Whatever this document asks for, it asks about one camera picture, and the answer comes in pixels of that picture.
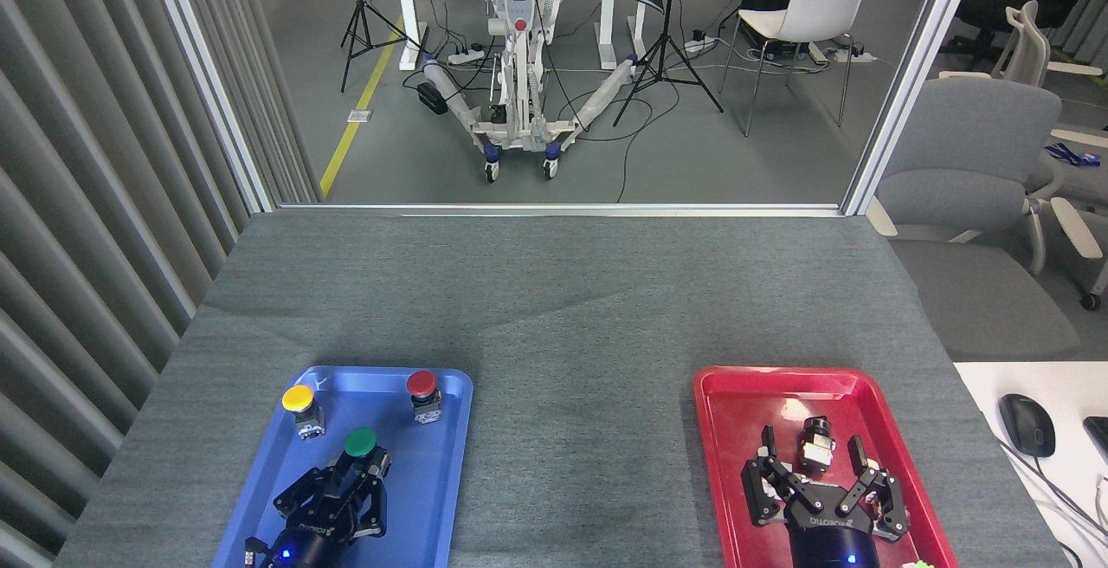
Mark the silver horizontal rail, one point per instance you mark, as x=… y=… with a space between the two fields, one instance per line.
x=563 y=209

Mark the white power strip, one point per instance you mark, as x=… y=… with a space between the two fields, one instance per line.
x=465 y=56
x=699 y=44
x=853 y=54

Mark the white desk leg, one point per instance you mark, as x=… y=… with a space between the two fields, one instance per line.
x=610 y=27
x=408 y=22

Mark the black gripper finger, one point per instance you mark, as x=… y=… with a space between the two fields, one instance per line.
x=303 y=497
x=370 y=507
x=893 y=516
x=762 y=486

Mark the blue plastic tray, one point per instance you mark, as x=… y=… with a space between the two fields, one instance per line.
x=424 y=490

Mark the red push button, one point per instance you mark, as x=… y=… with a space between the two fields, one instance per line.
x=421 y=384

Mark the black selector switch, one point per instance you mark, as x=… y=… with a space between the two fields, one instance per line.
x=816 y=447

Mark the grey office chair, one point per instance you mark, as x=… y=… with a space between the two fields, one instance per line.
x=969 y=144

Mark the red plastic tray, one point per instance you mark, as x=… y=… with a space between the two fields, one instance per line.
x=744 y=412

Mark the black power adapter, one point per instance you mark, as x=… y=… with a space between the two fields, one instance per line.
x=431 y=99

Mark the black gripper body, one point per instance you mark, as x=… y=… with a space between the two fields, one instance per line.
x=316 y=538
x=829 y=538

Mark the small green white object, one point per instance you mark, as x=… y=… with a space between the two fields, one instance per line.
x=919 y=564

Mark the grey chair with white armrest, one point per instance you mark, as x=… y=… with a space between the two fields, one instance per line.
x=1078 y=230

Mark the white frame office chair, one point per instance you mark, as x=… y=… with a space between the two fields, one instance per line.
x=1028 y=44

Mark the green push button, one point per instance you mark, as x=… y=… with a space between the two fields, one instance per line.
x=360 y=442

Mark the black computer mouse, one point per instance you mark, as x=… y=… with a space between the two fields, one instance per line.
x=1027 y=425

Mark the white side desk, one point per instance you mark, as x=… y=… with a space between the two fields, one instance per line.
x=995 y=377

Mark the white plastic chair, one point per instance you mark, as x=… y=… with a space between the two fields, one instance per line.
x=818 y=5

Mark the black flat device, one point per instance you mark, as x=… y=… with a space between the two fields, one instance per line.
x=1099 y=438

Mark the yellow push button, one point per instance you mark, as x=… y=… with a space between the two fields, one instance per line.
x=299 y=398

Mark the black tripod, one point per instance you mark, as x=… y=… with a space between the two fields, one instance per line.
x=360 y=27
x=665 y=48

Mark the white floor plate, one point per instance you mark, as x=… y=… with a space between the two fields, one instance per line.
x=359 y=116

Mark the silver post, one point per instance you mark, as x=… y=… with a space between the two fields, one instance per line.
x=208 y=74
x=913 y=74

